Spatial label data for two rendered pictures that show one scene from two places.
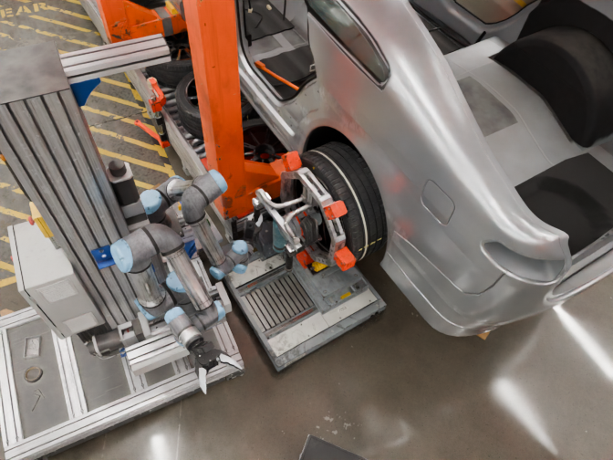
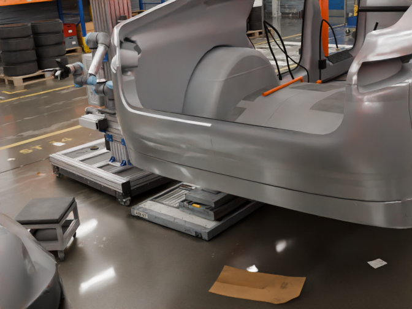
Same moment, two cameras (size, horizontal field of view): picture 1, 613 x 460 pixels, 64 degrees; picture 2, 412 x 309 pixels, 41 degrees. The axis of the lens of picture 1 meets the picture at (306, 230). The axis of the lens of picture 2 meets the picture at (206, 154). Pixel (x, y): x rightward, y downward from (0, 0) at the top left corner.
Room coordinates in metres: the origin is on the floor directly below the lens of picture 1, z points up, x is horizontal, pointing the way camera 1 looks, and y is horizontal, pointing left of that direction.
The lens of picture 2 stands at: (0.84, -4.10, 1.93)
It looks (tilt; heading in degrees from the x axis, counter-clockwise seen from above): 19 degrees down; 78
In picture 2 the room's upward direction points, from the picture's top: 4 degrees counter-clockwise
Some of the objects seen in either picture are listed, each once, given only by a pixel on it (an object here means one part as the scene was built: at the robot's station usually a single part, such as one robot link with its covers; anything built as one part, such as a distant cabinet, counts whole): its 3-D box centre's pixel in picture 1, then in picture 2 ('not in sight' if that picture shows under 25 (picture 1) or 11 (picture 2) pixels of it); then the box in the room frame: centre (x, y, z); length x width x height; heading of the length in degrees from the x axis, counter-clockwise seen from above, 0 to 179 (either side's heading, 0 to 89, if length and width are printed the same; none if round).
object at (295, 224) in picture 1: (299, 222); not in sight; (1.57, 0.04, 0.85); 0.21 x 0.14 x 0.14; 127
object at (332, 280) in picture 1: (327, 256); (214, 178); (1.71, -0.15, 0.32); 0.40 x 0.30 x 0.28; 37
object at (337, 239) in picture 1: (310, 216); not in sight; (1.61, -0.01, 0.85); 0.54 x 0.07 x 0.54; 37
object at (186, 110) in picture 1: (220, 102); not in sight; (2.98, 0.77, 0.39); 0.66 x 0.66 x 0.24
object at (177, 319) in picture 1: (179, 322); (76, 68); (0.77, 0.45, 1.21); 0.11 x 0.08 x 0.09; 45
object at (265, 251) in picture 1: (284, 235); not in sight; (1.88, 0.14, 0.26); 0.42 x 0.18 x 0.35; 127
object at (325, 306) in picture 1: (325, 270); (216, 199); (1.72, -0.15, 0.13); 0.50 x 0.36 x 0.10; 37
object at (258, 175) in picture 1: (277, 169); not in sight; (2.08, 0.22, 0.69); 0.52 x 0.17 x 0.35; 127
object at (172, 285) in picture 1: (180, 286); (113, 89); (1.04, 0.54, 0.98); 0.13 x 0.12 x 0.14; 135
